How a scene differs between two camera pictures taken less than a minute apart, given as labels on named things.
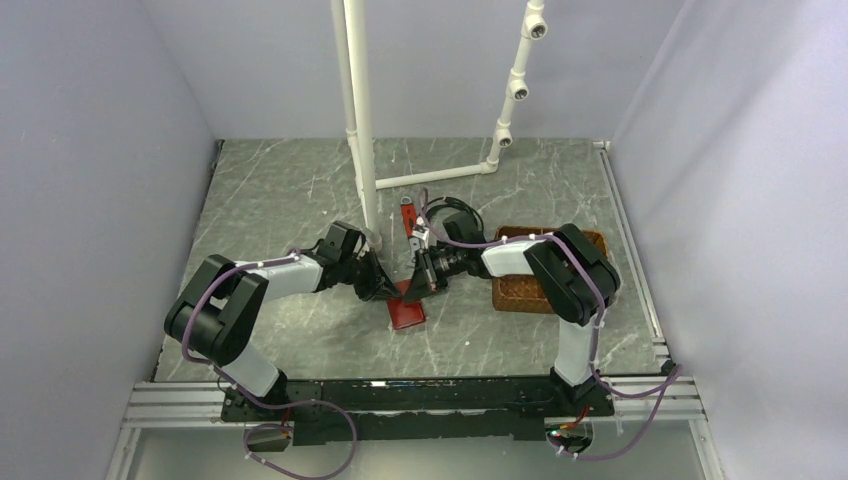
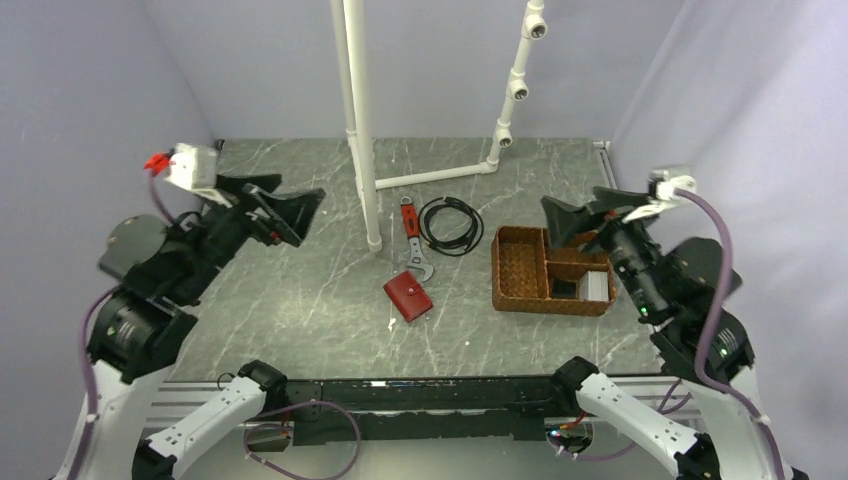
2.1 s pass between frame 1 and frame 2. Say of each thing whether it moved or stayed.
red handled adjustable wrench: stayed
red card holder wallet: moved
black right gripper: moved
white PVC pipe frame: stayed
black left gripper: moved
